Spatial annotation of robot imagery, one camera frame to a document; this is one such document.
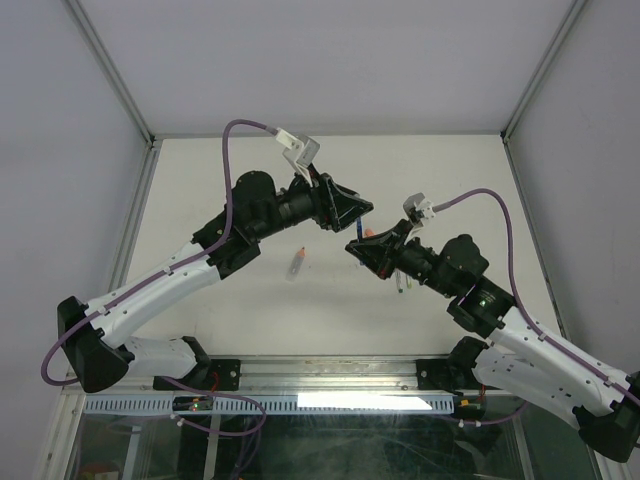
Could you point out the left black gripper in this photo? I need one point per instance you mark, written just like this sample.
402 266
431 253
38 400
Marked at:
335 207

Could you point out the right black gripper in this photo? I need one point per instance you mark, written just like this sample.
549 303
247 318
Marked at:
376 253

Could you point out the blue gel pen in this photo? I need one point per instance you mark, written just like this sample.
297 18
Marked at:
359 229

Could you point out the white pen dark green end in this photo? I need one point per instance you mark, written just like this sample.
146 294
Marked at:
398 280

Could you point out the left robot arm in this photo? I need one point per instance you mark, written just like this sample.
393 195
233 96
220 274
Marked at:
99 337

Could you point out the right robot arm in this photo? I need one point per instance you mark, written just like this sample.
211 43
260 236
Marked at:
504 350

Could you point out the orange tip marker pen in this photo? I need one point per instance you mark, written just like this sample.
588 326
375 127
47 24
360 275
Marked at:
296 263

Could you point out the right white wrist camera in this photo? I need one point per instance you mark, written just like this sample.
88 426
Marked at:
419 212

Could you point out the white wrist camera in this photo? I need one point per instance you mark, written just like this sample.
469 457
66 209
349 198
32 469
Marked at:
299 151
419 212

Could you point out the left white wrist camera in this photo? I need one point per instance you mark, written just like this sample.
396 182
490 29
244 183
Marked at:
299 151

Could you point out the aluminium mounting rail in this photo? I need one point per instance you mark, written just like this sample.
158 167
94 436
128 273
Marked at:
281 374

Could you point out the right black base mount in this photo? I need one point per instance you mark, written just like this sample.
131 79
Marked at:
439 374

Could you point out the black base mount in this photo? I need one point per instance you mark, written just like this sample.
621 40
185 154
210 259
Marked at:
439 374
219 374

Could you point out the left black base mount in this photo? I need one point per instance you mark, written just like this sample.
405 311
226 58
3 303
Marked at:
219 374

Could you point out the white slotted cable duct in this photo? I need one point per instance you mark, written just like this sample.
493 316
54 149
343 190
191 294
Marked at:
297 404

